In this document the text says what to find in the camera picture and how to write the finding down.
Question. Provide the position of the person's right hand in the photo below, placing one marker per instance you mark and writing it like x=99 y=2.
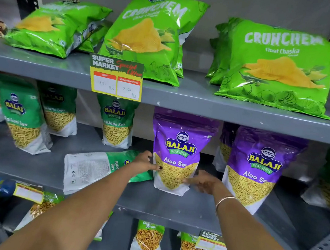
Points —
x=207 y=181

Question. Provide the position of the blue and yellow snack packet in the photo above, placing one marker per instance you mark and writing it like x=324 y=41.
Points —
x=0 y=186

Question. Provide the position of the purple sev packet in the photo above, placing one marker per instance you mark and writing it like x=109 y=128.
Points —
x=262 y=167
x=180 y=142
x=225 y=146

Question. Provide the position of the person's right thumb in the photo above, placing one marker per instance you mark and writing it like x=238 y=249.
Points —
x=189 y=180

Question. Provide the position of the person's left hand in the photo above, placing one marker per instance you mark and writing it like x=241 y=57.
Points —
x=142 y=166

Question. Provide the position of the large yellow price tag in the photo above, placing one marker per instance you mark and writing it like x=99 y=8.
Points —
x=115 y=78

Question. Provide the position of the gold bangle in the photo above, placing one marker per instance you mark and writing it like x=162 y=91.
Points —
x=224 y=199

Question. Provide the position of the person's left thumb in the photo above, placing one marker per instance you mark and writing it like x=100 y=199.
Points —
x=155 y=167

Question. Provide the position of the grey metal shelf board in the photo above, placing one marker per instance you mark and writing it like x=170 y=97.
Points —
x=190 y=99
x=151 y=205
x=118 y=235

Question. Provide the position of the person's left forearm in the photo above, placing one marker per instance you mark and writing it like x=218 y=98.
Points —
x=81 y=208

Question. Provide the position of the person's right forearm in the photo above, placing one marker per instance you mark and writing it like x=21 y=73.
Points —
x=247 y=239

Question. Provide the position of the small yellow price tag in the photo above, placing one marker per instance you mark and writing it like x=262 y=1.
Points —
x=211 y=244
x=29 y=193

